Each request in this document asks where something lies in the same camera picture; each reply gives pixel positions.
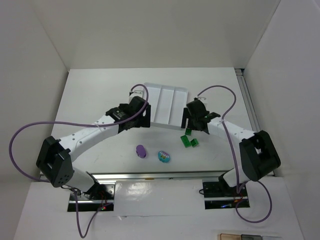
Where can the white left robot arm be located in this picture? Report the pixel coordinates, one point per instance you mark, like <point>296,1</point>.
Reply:
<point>56,156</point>

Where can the aluminium front rail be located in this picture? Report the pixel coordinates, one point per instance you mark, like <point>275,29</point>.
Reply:
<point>156,175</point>

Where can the white three-compartment tray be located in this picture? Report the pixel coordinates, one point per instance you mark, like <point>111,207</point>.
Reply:
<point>167,105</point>

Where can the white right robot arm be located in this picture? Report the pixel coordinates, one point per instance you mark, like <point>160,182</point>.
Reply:
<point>232,133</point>

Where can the purple rounded lego piece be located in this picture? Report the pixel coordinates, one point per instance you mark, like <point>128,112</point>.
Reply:
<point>141,151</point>

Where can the green square lego brick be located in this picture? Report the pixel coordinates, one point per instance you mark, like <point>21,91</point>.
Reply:
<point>188,131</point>

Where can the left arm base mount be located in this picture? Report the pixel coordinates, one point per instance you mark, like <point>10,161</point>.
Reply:
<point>102,198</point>

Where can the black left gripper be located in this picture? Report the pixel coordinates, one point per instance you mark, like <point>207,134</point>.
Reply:
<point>146,116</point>

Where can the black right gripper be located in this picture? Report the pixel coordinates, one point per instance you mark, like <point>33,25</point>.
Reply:
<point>185,118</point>

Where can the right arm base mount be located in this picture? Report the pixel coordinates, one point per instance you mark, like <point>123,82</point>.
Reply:
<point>220,197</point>

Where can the aluminium side rail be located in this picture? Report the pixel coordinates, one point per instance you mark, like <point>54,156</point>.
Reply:
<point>250,105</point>

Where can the green long lego brick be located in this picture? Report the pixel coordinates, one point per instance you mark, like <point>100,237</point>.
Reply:
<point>185,141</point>

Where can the grey box at edge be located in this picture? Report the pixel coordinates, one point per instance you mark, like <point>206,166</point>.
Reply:
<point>251,237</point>

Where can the green sloped lego brick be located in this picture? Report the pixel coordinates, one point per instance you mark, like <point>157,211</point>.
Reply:
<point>194,142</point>

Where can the brown box at edge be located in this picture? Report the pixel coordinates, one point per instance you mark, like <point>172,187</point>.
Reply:
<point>228,236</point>

